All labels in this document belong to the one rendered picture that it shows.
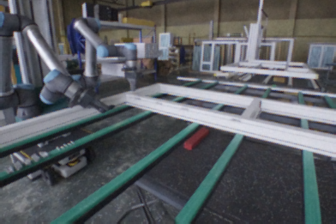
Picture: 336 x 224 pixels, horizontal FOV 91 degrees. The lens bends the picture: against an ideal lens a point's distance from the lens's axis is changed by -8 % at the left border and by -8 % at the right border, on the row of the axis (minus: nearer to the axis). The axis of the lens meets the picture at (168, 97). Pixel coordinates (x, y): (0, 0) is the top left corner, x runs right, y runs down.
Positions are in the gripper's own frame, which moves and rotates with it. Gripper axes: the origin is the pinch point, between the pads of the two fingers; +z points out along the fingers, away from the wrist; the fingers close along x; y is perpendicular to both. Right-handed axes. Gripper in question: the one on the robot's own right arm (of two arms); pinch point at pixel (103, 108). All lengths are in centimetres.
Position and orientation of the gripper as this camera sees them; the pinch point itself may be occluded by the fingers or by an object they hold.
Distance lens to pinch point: 109.7
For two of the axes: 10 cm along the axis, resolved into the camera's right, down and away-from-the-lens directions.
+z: 7.4, 5.5, 3.9
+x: -6.6, 4.5, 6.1
